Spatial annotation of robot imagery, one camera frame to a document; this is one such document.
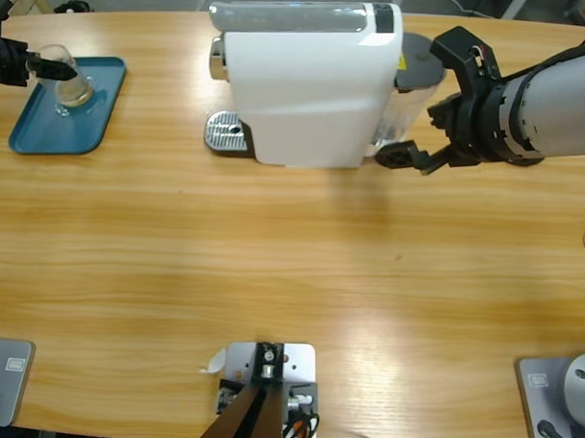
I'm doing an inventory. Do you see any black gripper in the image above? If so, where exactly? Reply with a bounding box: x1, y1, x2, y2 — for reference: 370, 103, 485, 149
373, 77, 518, 180
0, 33, 81, 90

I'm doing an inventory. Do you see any dark camera post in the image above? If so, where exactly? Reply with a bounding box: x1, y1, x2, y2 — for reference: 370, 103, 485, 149
192, 339, 289, 438

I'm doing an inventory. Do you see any clear drinking glass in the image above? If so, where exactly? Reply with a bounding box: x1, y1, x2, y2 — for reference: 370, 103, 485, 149
33, 44, 98, 110

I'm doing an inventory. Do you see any white capsule coffee machine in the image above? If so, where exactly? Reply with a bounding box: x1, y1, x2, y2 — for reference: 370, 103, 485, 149
201, 0, 406, 175

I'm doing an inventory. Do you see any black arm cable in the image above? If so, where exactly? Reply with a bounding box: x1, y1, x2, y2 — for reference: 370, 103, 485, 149
499, 27, 585, 87

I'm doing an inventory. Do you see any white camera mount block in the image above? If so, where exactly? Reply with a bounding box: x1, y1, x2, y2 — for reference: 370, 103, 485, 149
214, 339, 322, 438

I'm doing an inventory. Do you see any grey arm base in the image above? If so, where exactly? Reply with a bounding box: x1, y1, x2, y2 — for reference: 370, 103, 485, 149
513, 350, 585, 438
0, 337, 37, 428

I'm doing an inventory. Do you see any blue plastic tray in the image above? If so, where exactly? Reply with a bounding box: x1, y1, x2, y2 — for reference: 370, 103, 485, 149
7, 52, 129, 158

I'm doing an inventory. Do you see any orange cable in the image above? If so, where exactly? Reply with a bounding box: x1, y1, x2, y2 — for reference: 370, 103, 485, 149
283, 414, 315, 438

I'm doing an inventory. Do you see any white paper tape piece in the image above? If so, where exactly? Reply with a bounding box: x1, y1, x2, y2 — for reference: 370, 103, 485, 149
199, 348, 229, 376

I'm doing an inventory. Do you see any white metal table frame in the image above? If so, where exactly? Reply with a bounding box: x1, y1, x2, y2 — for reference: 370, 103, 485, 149
500, 0, 532, 21

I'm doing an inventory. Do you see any black capsule stand with rods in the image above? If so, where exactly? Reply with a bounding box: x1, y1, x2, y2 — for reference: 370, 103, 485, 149
503, 27, 585, 170

